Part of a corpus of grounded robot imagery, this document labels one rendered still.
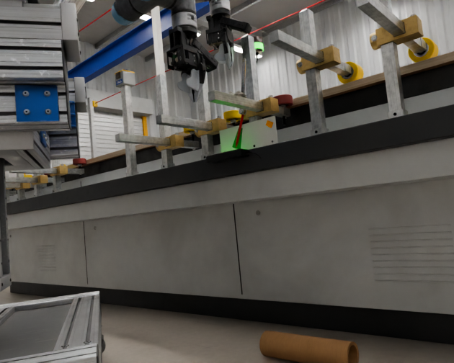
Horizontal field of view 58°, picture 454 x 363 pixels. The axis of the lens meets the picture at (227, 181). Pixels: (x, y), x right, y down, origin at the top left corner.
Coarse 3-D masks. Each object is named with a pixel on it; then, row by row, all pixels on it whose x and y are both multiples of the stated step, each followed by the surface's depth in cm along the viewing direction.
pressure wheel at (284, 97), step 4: (276, 96) 157; (280, 96) 156; (284, 96) 156; (288, 96) 157; (280, 100) 156; (284, 100) 156; (288, 100) 156; (292, 100) 158; (280, 104) 159; (284, 104) 159; (288, 104) 160; (292, 104) 159; (284, 116) 159; (284, 120) 159; (284, 124) 159
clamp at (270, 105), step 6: (264, 102) 146; (270, 102) 144; (276, 102) 147; (264, 108) 146; (270, 108) 144; (276, 108) 147; (246, 114) 151; (252, 114) 150; (258, 114) 148; (264, 114) 148; (270, 114) 149
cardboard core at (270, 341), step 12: (264, 336) 134; (276, 336) 131; (288, 336) 129; (300, 336) 127; (312, 336) 126; (264, 348) 132; (276, 348) 129; (288, 348) 126; (300, 348) 124; (312, 348) 121; (324, 348) 119; (336, 348) 117; (348, 348) 116; (300, 360) 124; (312, 360) 121; (324, 360) 118; (336, 360) 116; (348, 360) 115
